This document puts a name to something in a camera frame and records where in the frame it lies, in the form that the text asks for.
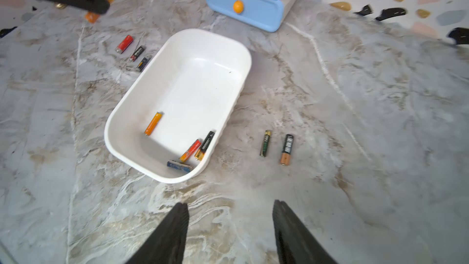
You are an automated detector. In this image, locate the white plastic storage tray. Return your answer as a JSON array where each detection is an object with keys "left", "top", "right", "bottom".
[{"left": 105, "top": 29, "right": 252, "bottom": 184}]

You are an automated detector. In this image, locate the blue battery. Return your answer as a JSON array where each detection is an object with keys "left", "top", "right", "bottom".
[{"left": 167, "top": 160, "right": 194, "bottom": 173}]

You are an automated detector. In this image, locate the black orange battery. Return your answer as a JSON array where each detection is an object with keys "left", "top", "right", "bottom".
[{"left": 280, "top": 134, "right": 294, "bottom": 166}]

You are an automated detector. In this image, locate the black red white battery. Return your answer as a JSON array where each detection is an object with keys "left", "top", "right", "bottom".
[{"left": 130, "top": 45, "right": 145, "bottom": 62}]

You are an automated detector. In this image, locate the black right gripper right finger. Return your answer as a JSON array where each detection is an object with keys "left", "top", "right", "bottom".
[{"left": 272, "top": 200, "right": 336, "bottom": 264}]

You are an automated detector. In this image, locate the black gold green battery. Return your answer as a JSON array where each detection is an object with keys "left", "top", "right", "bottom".
[{"left": 260, "top": 130, "right": 272, "bottom": 157}]

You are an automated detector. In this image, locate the small orange battery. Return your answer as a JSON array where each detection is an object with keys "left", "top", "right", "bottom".
[{"left": 85, "top": 0, "right": 115, "bottom": 24}]

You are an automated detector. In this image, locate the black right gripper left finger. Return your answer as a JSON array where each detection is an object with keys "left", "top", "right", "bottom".
[{"left": 127, "top": 202, "right": 189, "bottom": 264}]

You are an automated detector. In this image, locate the red orange battery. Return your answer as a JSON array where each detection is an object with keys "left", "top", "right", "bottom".
[{"left": 180, "top": 139, "right": 202, "bottom": 163}]

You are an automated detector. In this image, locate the grey black yellow battery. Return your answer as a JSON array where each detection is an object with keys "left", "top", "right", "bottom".
[{"left": 137, "top": 56, "right": 151, "bottom": 72}]

